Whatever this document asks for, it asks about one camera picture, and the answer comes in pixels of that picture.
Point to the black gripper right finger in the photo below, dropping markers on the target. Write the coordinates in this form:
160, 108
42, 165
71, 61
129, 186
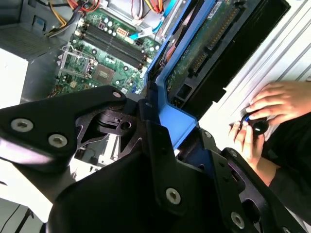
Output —
243, 189

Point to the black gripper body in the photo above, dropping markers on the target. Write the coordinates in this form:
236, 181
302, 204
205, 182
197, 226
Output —
116, 199

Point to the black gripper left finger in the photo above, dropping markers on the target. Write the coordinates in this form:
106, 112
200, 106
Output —
48, 116

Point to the hard disk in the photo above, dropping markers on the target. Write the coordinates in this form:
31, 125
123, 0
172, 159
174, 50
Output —
189, 60

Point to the person's left hand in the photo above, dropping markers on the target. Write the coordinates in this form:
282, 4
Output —
247, 143

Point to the person's right hand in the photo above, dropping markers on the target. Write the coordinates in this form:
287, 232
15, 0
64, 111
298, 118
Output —
281, 99

